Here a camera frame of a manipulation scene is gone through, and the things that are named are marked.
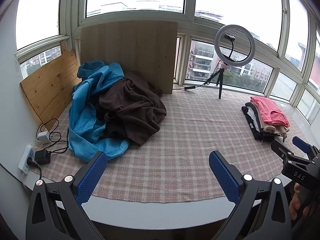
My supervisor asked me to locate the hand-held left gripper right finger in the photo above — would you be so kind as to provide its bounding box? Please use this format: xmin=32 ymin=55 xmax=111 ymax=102
xmin=209 ymin=151 xmax=293 ymax=240

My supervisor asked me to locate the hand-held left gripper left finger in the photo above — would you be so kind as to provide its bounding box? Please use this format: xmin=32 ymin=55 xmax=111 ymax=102
xmin=26 ymin=151 xmax=108 ymax=240

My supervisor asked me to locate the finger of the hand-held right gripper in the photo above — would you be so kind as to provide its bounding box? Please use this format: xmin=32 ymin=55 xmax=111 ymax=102
xmin=271 ymin=140 xmax=311 ymax=166
xmin=292 ymin=136 xmax=320 ymax=161

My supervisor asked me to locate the brown fleece garment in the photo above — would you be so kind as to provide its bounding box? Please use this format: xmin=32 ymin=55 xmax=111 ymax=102
xmin=99 ymin=71 xmax=167 ymax=146

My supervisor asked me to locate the person's right hand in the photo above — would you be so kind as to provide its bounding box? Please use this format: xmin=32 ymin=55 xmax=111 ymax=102
xmin=288 ymin=182 xmax=311 ymax=221

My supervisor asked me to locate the beige folded garment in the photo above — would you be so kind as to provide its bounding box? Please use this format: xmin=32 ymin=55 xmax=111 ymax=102
xmin=250 ymin=102 xmax=290 ymax=138

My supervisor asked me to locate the black folded garment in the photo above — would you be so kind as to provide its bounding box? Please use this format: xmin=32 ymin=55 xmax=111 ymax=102
xmin=241 ymin=102 xmax=285 ymax=143

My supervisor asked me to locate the white folded garment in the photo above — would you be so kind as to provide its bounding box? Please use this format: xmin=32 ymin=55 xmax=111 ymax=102
xmin=246 ymin=109 xmax=259 ymax=124

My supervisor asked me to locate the black power adapter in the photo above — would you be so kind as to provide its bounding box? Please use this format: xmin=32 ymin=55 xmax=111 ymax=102
xmin=34 ymin=149 xmax=52 ymax=165

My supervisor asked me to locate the pink plaid mat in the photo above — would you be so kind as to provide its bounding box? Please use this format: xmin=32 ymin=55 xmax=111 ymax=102
xmin=26 ymin=89 xmax=308 ymax=204

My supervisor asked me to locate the white charger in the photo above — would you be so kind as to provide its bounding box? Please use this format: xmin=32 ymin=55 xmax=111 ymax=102
xmin=37 ymin=131 xmax=53 ymax=144

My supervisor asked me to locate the white power strip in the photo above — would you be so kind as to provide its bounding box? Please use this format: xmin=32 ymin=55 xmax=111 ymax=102
xmin=18 ymin=144 xmax=35 ymax=174

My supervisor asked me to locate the blue garment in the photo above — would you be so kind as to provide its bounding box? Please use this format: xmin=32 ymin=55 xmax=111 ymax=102
xmin=68 ymin=60 xmax=130 ymax=163

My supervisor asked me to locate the black tripod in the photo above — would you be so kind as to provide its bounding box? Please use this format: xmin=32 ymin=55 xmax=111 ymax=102
xmin=206 ymin=64 xmax=225 ymax=100

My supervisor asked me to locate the pine wood panel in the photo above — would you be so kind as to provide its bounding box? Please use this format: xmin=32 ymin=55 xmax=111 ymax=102
xmin=20 ymin=39 xmax=83 ymax=130

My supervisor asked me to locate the black gooseneck phone holder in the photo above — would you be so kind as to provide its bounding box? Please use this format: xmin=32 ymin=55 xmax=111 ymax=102
xmin=224 ymin=32 xmax=237 ymax=63

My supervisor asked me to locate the light plywood board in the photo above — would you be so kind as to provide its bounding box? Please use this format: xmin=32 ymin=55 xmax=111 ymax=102
xmin=80 ymin=20 xmax=178 ymax=95

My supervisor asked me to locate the black charging cable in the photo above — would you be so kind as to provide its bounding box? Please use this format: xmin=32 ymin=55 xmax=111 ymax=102
xmin=36 ymin=118 xmax=62 ymax=144
xmin=49 ymin=127 xmax=70 ymax=155

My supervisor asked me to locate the black power cord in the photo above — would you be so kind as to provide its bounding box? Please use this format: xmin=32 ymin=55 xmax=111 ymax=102
xmin=26 ymin=161 xmax=43 ymax=180

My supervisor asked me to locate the ring light cable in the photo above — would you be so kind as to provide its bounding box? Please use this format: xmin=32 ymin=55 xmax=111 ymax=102
xmin=172 ymin=60 xmax=224 ymax=91

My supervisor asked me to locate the white ring light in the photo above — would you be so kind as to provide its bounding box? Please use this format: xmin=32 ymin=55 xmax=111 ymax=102
xmin=214 ymin=24 xmax=256 ymax=68

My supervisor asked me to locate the white window frame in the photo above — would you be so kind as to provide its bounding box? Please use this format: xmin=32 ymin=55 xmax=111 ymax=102
xmin=10 ymin=0 xmax=320 ymax=125

